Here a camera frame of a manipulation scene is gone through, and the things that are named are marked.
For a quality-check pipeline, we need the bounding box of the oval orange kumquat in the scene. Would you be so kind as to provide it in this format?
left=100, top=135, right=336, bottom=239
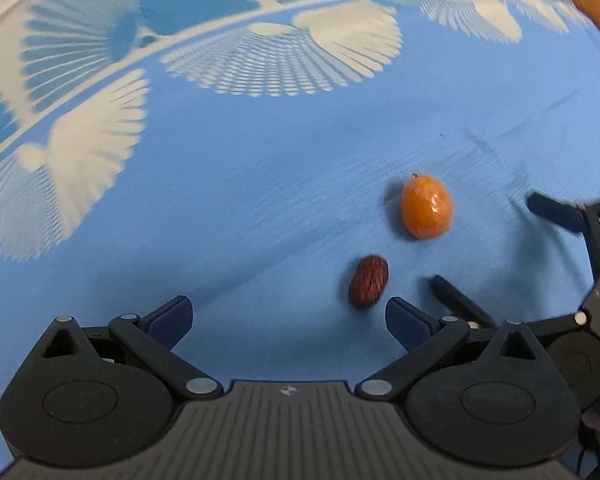
left=400, top=173, right=453, bottom=240

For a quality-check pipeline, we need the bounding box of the dark red jujube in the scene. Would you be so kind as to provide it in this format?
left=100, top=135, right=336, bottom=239
left=349, top=255, right=390, bottom=308

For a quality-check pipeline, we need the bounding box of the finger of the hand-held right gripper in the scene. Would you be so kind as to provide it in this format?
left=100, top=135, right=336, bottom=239
left=527, top=192, right=600, bottom=282
left=430, top=275, right=499, bottom=331

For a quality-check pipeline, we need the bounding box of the blue and cream printed tablecloth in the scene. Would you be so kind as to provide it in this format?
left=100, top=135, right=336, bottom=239
left=0, top=0, right=600, bottom=480

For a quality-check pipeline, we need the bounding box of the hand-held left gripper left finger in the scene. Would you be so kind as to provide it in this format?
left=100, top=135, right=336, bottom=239
left=30, top=296, right=224, bottom=401

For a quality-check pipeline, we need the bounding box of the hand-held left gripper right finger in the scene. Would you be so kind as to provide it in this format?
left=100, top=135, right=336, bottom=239
left=355, top=297, right=555, bottom=403

